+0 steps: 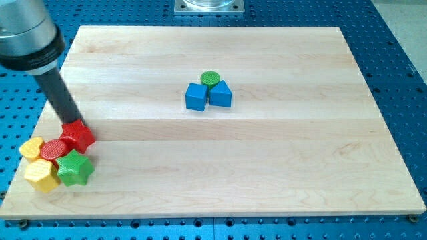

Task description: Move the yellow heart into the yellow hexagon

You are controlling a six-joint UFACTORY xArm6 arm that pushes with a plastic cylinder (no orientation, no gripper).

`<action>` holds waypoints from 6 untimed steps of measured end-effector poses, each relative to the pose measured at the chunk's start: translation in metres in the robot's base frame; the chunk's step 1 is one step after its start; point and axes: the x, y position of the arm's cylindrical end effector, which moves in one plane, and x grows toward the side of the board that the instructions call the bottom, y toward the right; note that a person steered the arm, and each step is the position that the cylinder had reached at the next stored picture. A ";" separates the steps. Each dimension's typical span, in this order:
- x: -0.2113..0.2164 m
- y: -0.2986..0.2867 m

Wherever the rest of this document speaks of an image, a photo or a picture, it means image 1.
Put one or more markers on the yellow heart block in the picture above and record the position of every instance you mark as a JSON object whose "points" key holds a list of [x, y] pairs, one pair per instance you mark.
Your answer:
{"points": [[31, 149]]}

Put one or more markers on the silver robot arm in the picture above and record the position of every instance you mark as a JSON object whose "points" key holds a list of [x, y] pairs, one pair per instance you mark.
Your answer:
{"points": [[30, 41]]}

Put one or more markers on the yellow hexagon block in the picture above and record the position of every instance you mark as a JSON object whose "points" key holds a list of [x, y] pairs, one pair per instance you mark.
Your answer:
{"points": [[42, 175]]}

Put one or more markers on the blue triangle block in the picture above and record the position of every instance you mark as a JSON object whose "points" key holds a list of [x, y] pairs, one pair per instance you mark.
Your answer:
{"points": [[220, 95]]}

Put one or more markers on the blue cube block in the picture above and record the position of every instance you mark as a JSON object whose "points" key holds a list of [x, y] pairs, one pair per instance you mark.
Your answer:
{"points": [[196, 97]]}

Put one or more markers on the green cylinder block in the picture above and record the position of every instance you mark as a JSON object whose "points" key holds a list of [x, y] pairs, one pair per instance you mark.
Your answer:
{"points": [[210, 79]]}

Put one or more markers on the light wooden board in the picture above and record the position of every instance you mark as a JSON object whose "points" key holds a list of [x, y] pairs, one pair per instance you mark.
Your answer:
{"points": [[303, 136]]}

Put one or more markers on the red star block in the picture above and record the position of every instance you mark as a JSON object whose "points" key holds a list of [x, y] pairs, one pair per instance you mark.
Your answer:
{"points": [[77, 136]]}

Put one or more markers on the green star block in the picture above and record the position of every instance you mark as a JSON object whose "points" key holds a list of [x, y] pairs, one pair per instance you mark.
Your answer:
{"points": [[74, 169]]}

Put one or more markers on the red cylinder block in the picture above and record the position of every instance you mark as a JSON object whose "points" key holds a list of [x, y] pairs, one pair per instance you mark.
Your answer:
{"points": [[54, 149]]}

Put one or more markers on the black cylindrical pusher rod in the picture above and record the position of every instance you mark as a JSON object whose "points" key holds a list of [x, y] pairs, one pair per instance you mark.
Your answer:
{"points": [[58, 95]]}

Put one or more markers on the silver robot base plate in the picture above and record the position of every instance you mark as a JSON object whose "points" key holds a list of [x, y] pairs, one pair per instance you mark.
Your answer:
{"points": [[209, 7]]}

